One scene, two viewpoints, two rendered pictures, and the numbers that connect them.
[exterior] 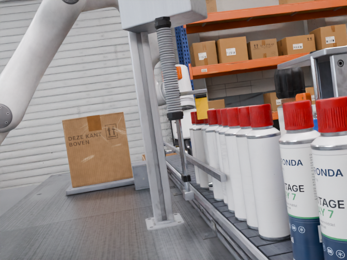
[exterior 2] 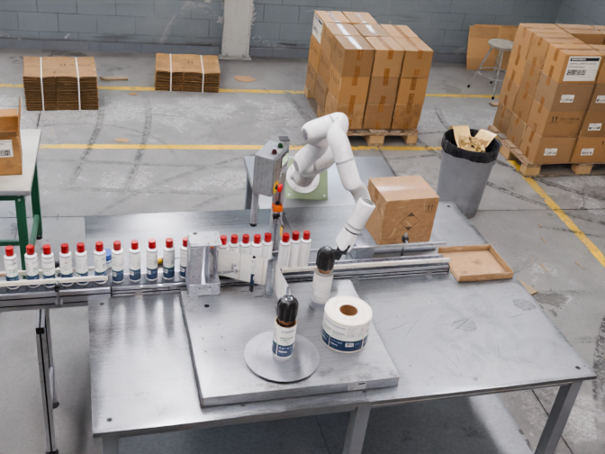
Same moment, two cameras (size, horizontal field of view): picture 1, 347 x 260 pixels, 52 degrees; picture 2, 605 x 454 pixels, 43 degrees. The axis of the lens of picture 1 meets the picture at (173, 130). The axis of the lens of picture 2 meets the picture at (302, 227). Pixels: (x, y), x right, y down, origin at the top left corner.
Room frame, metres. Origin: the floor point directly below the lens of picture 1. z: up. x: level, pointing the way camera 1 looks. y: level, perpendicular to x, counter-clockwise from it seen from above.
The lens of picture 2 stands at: (0.41, -3.02, 2.95)
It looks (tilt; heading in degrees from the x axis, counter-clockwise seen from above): 31 degrees down; 79
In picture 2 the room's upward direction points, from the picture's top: 7 degrees clockwise
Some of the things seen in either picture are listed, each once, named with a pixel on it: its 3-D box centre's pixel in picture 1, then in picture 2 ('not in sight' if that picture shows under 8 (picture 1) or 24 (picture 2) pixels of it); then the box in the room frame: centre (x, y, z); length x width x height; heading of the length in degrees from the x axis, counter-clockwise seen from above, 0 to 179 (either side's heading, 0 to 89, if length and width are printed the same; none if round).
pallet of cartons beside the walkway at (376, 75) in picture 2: not in sight; (364, 75); (2.08, 3.76, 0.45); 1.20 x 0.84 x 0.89; 97
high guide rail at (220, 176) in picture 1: (178, 151); (345, 249); (1.19, -0.01, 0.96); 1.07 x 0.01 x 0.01; 8
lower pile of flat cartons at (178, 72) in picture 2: not in sight; (186, 72); (0.41, 4.47, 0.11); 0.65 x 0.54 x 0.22; 2
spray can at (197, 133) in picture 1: (205, 149); (293, 250); (0.93, -0.08, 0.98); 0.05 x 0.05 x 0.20
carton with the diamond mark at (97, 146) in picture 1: (98, 146); (399, 209); (1.54, 0.33, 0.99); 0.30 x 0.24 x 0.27; 11
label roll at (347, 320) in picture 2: not in sight; (346, 323); (1.10, -0.58, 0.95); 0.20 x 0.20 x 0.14
